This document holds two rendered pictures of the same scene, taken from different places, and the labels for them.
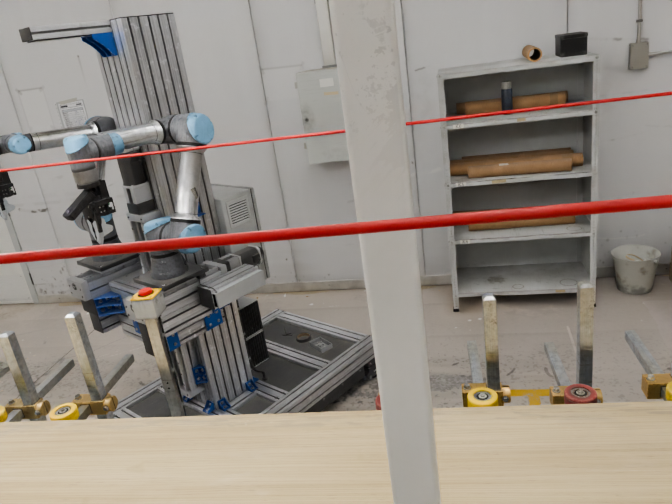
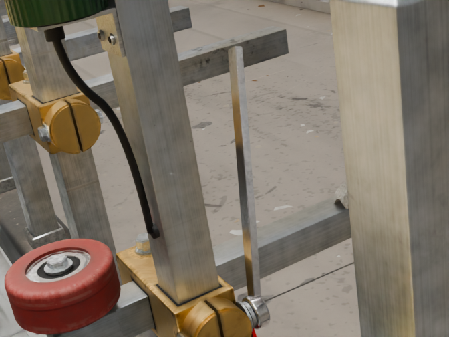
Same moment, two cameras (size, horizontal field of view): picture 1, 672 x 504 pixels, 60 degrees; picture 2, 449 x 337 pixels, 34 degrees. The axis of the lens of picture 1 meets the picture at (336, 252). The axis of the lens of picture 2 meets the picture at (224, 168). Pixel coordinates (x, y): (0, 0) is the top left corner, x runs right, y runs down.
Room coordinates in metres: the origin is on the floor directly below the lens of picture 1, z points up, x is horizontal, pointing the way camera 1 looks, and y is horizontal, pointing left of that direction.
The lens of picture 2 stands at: (1.51, 0.92, 1.17)
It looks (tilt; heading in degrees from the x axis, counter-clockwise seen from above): 23 degrees down; 53
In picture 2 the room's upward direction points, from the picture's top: 9 degrees counter-clockwise
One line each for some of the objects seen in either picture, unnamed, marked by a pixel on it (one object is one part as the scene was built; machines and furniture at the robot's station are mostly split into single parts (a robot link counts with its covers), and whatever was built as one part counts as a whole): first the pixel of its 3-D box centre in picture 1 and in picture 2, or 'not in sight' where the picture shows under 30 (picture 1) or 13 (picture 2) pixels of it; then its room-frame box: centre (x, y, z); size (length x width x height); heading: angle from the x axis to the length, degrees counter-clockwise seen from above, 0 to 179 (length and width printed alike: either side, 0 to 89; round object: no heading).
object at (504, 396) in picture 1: (485, 394); not in sight; (1.44, -0.37, 0.82); 0.14 x 0.06 x 0.05; 79
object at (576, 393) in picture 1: (580, 408); not in sight; (1.28, -0.58, 0.85); 0.08 x 0.08 x 0.11
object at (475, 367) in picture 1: (477, 381); not in sight; (1.52, -0.37, 0.82); 0.44 x 0.03 x 0.04; 169
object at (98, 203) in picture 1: (95, 199); not in sight; (1.93, 0.77, 1.46); 0.09 x 0.08 x 0.12; 136
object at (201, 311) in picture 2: not in sight; (178, 301); (1.76, 1.35, 0.85); 0.14 x 0.06 x 0.05; 79
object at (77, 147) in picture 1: (80, 152); not in sight; (1.93, 0.77, 1.62); 0.09 x 0.08 x 0.11; 144
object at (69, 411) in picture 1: (67, 424); not in sight; (1.55, 0.90, 0.85); 0.08 x 0.08 x 0.11
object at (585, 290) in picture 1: (584, 360); not in sight; (1.39, -0.64, 0.92); 0.04 x 0.04 x 0.48; 79
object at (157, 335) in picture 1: (169, 377); not in sight; (1.62, 0.58, 0.93); 0.05 x 0.05 x 0.45; 79
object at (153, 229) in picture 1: (161, 234); not in sight; (2.26, 0.68, 1.21); 0.13 x 0.12 x 0.14; 54
